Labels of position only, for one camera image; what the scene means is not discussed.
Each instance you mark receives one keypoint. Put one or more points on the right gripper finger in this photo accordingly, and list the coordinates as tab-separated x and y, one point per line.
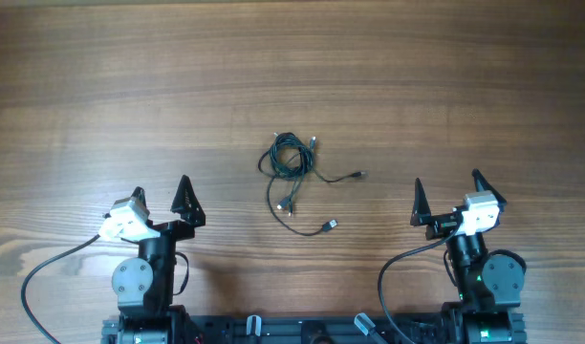
481	184
421	213

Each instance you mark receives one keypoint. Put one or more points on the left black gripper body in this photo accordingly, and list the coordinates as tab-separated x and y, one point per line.
176	230

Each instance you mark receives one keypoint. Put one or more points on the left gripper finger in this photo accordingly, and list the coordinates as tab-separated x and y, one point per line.
137	197
186	204

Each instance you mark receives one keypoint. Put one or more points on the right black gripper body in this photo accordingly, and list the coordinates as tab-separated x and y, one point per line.
442	225

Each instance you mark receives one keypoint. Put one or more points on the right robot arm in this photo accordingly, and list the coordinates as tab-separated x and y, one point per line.
489	283

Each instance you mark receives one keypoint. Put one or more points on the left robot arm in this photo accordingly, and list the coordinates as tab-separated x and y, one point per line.
144	284

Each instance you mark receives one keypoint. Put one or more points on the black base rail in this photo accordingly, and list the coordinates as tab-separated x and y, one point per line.
437	327

